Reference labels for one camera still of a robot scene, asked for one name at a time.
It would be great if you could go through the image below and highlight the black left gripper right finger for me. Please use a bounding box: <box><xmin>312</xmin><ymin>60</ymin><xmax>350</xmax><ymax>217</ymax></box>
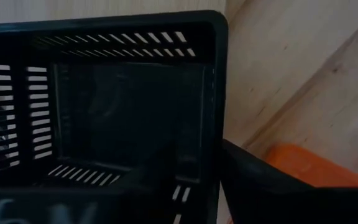
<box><xmin>221</xmin><ymin>139</ymin><xmax>358</xmax><ymax>224</ymax></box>

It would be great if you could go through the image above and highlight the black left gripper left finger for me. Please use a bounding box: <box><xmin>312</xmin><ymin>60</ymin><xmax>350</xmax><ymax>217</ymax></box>
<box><xmin>88</xmin><ymin>143</ymin><xmax>171</xmax><ymax>224</ymax></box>

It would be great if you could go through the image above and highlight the black slotted plastic basket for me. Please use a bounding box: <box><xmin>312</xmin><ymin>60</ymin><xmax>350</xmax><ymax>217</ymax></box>
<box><xmin>0</xmin><ymin>10</ymin><xmax>229</xmax><ymax>224</ymax></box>

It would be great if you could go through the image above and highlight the orange slotted plastic basket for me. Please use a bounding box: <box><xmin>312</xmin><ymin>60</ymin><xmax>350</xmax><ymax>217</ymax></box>
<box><xmin>265</xmin><ymin>143</ymin><xmax>358</xmax><ymax>188</ymax></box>

